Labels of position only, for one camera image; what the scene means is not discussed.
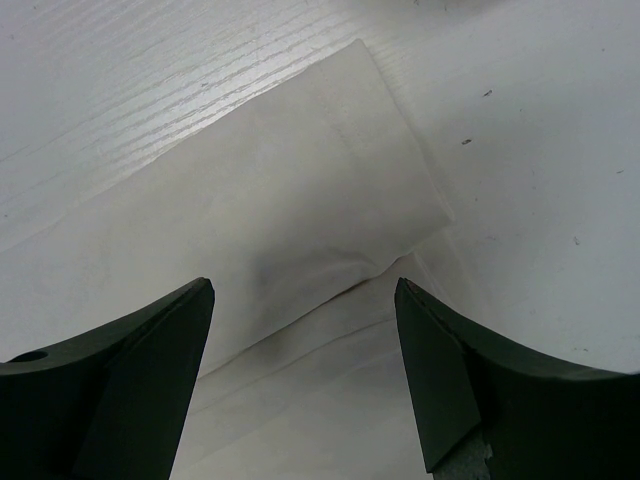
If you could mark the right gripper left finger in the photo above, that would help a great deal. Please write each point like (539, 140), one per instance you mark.
(110, 403)

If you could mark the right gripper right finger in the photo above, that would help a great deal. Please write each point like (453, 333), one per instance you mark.
(487, 407)

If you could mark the white green raglan t-shirt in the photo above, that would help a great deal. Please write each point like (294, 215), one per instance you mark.
(303, 207)

